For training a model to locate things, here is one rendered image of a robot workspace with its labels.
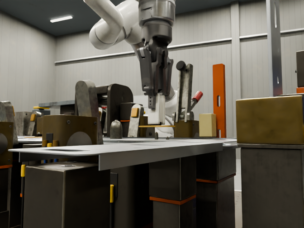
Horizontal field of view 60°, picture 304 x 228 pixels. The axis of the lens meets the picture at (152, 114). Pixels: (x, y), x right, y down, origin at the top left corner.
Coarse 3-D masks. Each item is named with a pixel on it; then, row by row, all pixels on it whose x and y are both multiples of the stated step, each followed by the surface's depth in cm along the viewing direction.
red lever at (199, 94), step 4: (200, 92) 84; (196, 96) 82; (200, 96) 83; (192, 100) 80; (196, 100) 81; (192, 104) 78; (192, 108) 78; (184, 112) 75; (180, 116) 74; (184, 116) 74
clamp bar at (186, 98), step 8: (176, 64) 75; (184, 64) 74; (184, 72) 77; (192, 72) 77; (184, 80) 77; (184, 88) 76; (184, 96) 75; (176, 104) 75; (184, 104) 75; (176, 112) 75; (176, 120) 74
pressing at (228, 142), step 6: (18, 138) 80; (24, 138) 78; (30, 138) 77; (36, 138) 75; (108, 138) 71; (126, 138) 71; (132, 138) 71; (138, 138) 71; (144, 138) 71; (150, 138) 71; (162, 138) 71; (174, 138) 70; (180, 138) 69; (186, 138) 68; (192, 138) 67; (198, 138) 66; (204, 138) 65; (210, 138) 64; (216, 138) 63; (222, 138) 63; (228, 138) 62; (234, 138) 61; (228, 144) 44; (234, 144) 46
